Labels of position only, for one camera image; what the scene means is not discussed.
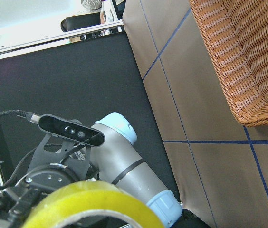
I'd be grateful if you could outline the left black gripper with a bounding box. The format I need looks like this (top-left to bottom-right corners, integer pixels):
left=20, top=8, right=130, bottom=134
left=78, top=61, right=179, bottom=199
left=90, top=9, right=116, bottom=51
left=0, top=163, right=77, bottom=228

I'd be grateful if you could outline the yellow tape roll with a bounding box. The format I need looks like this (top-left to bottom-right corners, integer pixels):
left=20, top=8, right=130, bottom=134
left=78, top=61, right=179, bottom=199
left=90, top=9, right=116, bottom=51
left=23, top=181, right=164, bottom=228

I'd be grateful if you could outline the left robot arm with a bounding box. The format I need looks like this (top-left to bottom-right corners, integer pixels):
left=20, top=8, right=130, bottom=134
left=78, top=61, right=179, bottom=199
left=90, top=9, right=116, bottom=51
left=0, top=110, right=182, bottom=228

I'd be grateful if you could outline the brown wicker basket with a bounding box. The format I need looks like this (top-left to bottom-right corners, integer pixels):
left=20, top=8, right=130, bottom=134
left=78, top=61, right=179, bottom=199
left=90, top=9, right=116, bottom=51
left=190, top=0, right=268, bottom=127

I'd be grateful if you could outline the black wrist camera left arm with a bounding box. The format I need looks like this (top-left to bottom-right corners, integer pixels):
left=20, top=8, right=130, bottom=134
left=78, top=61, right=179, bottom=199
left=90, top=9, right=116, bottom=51
left=15, top=111, right=105, bottom=148

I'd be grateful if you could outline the aluminium frame post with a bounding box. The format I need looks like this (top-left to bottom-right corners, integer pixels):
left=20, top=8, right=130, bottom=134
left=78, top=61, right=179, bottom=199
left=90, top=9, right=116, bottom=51
left=0, top=20, right=125, bottom=59

